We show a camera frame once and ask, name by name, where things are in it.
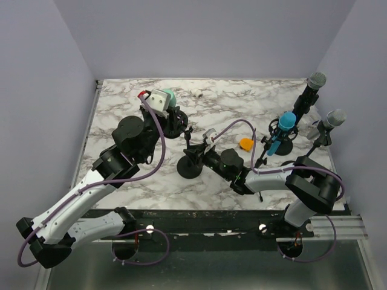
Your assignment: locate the grey microphone silver grille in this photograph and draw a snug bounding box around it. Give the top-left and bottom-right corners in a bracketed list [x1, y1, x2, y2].
[307, 109, 347, 140]

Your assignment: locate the orange tape measure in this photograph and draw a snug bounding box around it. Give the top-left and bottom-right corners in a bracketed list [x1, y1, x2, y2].
[239, 138, 254, 152]

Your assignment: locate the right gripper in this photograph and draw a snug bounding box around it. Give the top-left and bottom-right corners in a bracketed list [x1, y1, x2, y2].
[183, 143, 231, 181]

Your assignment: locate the blue microphone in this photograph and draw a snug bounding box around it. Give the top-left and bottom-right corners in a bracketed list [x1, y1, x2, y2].
[267, 112, 296, 156]

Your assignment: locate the black round-base stand rear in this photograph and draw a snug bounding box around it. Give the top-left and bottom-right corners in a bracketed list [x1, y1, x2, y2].
[275, 120, 299, 156]

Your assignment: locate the black microphone silver grille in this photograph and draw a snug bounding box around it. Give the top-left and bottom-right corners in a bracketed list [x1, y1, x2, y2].
[292, 71, 327, 126]

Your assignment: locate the mint green microphone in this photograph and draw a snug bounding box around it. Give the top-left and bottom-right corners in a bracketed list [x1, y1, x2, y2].
[163, 89, 177, 108]

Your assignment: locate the black round-base stand front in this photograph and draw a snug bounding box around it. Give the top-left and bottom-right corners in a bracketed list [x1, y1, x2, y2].
[281, 121, 332, 169]

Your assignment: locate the black round-base shock-mount stand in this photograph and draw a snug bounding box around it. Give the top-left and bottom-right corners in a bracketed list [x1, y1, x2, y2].
[164, 105, 204, 179]

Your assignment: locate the black tripod shock-mount stand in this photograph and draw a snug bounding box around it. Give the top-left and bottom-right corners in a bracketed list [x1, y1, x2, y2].
[250, 118, 300, 202]

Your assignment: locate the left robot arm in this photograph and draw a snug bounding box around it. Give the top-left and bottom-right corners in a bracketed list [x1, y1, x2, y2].
[16, 106, 188, 269]

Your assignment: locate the black mounting rail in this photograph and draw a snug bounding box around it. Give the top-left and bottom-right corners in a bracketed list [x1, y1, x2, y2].
[84, 207, 350, 256]

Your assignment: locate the clear plastic screw box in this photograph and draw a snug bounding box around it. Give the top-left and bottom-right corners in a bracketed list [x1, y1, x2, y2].
[300, 106, 321, 137]

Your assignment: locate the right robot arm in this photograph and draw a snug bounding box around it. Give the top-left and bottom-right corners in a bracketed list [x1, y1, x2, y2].
[177, 144, 343, 237]

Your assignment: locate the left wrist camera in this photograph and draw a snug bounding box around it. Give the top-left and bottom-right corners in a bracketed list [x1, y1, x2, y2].
[137, 89, 170, 119]

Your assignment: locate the white pipe elbow fitting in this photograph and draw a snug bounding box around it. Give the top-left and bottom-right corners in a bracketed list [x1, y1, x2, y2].
[192, 89, 203, 98]

